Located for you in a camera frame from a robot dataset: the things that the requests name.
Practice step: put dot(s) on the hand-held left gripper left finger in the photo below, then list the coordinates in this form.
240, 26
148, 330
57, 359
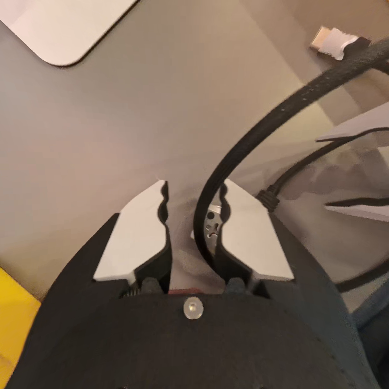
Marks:
133, 240

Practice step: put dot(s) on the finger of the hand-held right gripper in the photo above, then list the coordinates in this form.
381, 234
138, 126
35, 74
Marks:
370, 211
364, 121

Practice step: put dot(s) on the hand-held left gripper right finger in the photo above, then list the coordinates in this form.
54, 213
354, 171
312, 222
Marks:
255, 243

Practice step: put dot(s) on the white hdmi switch box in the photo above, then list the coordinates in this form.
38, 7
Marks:
211, 234

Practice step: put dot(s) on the yellow plastic bin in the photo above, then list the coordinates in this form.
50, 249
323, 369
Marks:
15, 319

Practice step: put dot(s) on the person's jeans leg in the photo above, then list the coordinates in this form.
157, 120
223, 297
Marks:
373, 334

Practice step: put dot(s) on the white tablet stand base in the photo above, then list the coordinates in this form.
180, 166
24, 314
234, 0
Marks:
60, 27

